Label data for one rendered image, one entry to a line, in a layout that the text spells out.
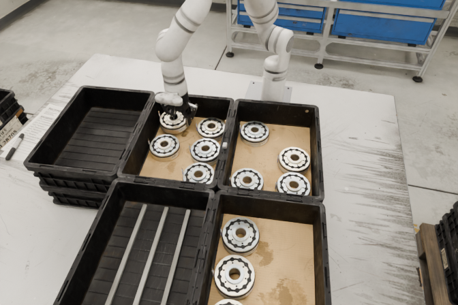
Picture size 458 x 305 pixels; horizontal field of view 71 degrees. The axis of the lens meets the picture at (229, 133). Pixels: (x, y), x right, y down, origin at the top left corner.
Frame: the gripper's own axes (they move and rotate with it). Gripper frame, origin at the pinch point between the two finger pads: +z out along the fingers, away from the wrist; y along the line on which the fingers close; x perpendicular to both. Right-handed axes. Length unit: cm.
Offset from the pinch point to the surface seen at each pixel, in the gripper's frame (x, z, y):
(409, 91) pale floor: -161, 91, -126
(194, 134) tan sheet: 1.4, 4.6, -4.9
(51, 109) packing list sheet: -8, 17, 70
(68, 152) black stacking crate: 20.7, 4.2, 35.5
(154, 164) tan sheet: 18.2, 4.3, 3.6
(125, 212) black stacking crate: 37.4, 4.2, 4.5
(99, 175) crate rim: 32.6, -5.8, 12.4
